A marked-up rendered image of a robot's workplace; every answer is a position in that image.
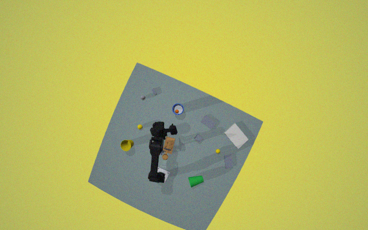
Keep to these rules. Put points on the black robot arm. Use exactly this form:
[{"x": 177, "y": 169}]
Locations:
[{"x": 156, "y": 148}]

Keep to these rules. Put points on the blue mug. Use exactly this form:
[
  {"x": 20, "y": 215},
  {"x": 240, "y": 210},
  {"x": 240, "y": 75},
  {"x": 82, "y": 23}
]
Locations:
[{"x": 178, "y": 107}]

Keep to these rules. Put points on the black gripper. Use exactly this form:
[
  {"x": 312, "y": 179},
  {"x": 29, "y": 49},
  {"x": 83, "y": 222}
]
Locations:
[{"x": 172, "y": 129}]

